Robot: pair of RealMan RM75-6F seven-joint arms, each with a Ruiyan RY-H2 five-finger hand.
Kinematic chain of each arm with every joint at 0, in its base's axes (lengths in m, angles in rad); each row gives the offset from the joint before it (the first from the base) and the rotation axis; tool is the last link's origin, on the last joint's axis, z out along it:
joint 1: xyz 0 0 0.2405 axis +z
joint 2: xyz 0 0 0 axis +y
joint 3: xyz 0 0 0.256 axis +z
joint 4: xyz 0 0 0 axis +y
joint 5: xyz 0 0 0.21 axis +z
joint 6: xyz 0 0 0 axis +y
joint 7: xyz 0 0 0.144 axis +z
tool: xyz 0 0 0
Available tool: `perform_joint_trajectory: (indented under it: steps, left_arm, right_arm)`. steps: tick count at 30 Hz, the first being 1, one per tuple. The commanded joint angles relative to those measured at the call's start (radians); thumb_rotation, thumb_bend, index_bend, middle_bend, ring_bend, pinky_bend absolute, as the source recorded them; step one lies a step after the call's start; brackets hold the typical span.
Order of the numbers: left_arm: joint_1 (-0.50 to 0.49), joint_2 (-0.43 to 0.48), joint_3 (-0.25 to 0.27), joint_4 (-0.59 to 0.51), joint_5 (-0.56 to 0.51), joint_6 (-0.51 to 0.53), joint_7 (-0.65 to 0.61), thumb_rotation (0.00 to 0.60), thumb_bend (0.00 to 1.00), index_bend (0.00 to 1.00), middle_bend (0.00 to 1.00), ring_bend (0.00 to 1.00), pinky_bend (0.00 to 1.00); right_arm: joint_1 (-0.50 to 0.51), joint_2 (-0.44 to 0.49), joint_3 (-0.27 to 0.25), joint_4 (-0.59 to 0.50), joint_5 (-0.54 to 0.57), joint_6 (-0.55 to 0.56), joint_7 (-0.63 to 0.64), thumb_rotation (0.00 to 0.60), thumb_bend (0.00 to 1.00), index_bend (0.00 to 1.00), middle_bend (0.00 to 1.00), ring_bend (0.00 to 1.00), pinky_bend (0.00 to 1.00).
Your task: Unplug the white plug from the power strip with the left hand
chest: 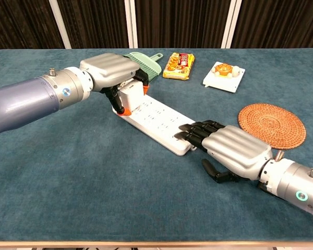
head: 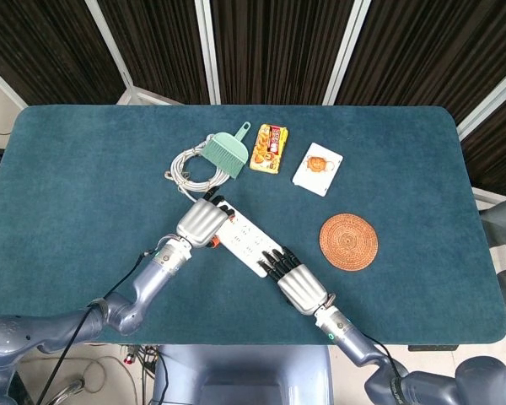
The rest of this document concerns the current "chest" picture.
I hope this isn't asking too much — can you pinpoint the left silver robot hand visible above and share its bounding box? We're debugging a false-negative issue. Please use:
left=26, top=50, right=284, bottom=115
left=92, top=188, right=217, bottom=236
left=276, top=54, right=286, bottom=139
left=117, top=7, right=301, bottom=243
left=79, top=53, right=150, bottom=117

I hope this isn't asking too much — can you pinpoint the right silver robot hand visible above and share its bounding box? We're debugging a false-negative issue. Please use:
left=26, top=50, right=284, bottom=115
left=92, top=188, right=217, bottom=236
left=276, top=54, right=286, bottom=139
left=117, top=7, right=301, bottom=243
left=174, top=120, right=273, bottom=184

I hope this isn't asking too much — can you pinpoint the white plug adapter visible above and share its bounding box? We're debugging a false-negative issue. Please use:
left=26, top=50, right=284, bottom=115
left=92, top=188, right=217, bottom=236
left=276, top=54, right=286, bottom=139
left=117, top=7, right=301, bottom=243
left=119, top=80, right=145, bottom=112

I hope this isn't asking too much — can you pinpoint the white power strip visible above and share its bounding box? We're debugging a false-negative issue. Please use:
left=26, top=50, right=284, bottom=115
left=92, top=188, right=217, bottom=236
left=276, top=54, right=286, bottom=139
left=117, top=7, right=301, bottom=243
left=112, top=94, right=199, bottom=157

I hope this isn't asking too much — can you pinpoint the green hand brush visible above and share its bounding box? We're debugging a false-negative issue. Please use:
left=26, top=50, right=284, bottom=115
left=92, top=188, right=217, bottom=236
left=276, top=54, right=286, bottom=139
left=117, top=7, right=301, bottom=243
left=123, top=52, right=164, bottom=84

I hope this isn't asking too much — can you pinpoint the round woven rattan coaster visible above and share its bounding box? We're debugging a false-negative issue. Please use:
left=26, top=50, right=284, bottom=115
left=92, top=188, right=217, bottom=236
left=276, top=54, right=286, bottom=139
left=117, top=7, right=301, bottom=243
left=237, top=103, right=307, bottom=151

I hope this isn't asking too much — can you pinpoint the yellow snack packet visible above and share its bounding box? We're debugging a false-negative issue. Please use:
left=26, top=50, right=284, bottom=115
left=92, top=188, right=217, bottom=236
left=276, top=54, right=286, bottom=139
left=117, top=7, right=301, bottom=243
left=162, top=52, right=196, bottom=81

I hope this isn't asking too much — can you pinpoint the white tray with orange toy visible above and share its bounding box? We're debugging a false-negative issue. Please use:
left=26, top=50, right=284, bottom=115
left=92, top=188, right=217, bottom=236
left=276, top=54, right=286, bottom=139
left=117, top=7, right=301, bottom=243
left=202, top=61, right=246, bottom=94

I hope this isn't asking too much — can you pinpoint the teal velvet tablecloth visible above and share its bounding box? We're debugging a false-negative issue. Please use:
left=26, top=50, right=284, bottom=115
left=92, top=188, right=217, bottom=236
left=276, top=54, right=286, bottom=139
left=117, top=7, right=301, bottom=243
left=0, top=47, right=313, bottom=242

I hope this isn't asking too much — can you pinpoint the white partition frame post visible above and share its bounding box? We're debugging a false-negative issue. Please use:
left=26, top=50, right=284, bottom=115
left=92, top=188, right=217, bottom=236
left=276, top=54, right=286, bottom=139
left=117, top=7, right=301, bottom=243
left=221, top=0, right=243, bottom=49
left=48, top=0, right=73, bottom=50
left=124, top=0, right=139, bottom=49

